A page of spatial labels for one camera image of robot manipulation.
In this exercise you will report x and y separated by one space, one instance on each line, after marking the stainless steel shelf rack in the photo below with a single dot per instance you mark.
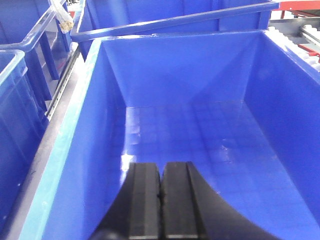
56 112

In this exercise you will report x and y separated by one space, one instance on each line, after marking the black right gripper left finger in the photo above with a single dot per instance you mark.
135 212

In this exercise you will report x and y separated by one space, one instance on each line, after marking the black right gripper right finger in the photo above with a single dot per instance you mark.
192 210

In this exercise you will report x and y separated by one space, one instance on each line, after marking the blue bin behind target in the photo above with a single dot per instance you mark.
104 18

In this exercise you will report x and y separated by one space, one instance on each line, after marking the blue bin left neighbour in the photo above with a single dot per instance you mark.
22 126

